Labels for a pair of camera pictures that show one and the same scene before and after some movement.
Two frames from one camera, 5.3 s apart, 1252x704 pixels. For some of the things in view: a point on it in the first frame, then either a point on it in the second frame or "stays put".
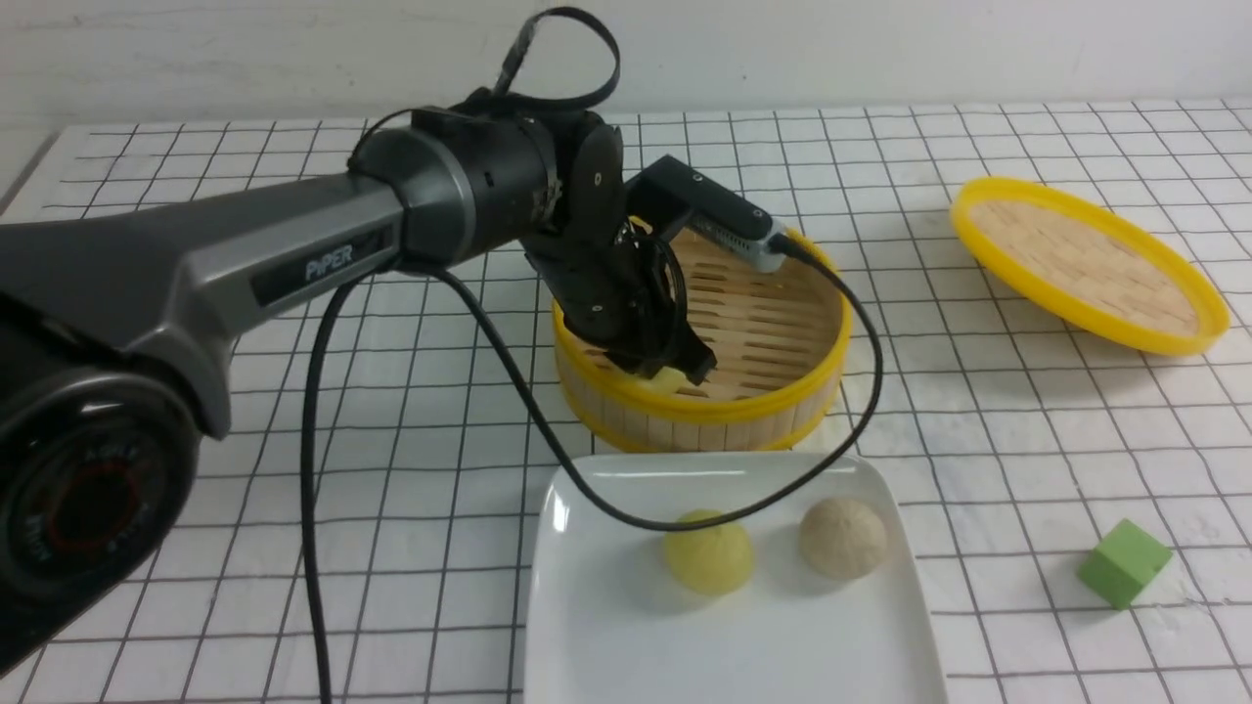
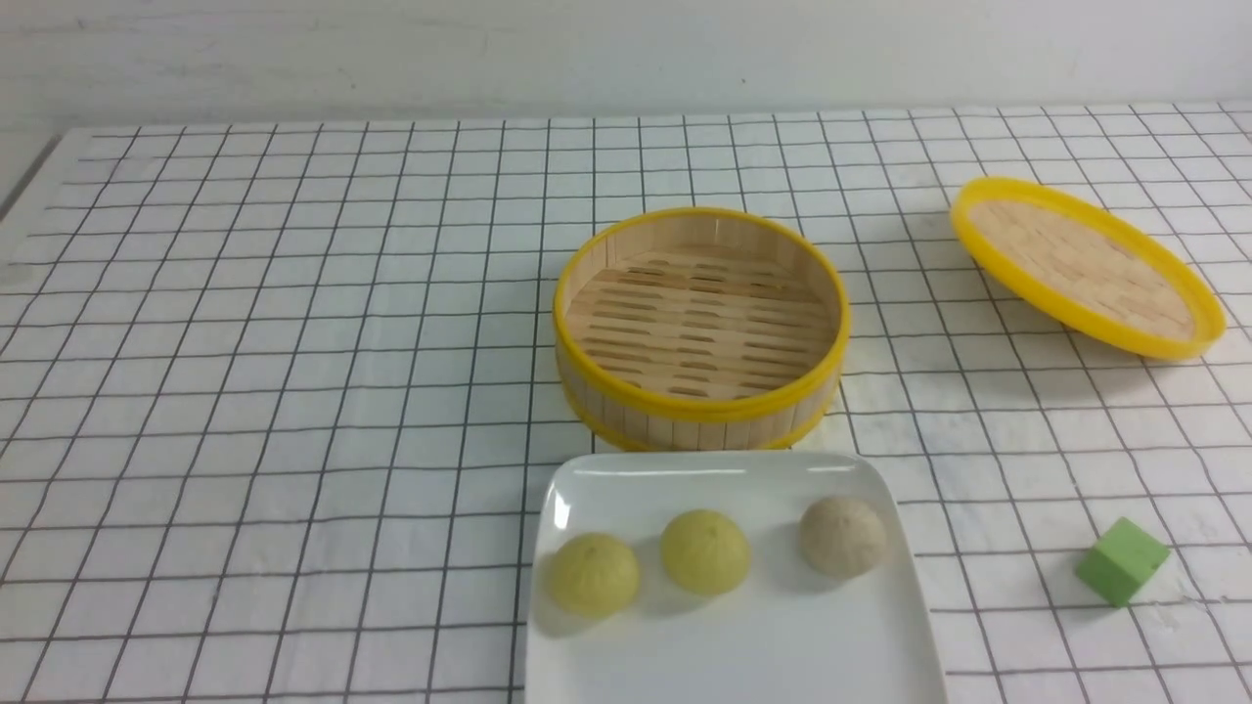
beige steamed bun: x=842 y=539 stays put
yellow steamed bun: x=710 y=560 stays put
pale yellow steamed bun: x=667 y=381 -> x=594 y=575
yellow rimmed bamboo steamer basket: x=779 y=338 stays put
